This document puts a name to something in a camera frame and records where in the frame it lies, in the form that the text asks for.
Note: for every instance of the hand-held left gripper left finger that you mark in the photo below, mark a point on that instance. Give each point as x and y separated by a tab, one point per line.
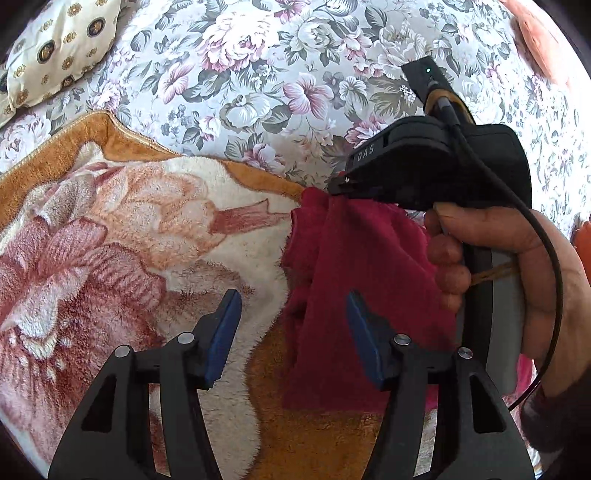
224	337

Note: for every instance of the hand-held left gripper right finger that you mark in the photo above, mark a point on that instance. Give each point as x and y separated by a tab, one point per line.
364	341

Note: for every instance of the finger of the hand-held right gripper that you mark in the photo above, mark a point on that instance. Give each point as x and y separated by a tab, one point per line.
344	184

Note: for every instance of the red sweater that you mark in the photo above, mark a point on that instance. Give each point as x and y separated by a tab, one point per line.
360	258

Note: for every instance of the person's right forearm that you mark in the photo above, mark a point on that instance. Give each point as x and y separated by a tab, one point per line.
554	424

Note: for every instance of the person's right hand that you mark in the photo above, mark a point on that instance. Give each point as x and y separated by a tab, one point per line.
540	277

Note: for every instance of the orange cushion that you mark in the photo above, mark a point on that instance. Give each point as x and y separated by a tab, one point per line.
535	41

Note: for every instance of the plush flower-print blanket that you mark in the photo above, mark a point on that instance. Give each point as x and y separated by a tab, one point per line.
115	230

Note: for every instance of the floral bedspread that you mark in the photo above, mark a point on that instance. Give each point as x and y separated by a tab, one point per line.
231	69

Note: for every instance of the cream patterned pillow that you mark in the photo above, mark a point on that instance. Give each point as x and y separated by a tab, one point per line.
55	50

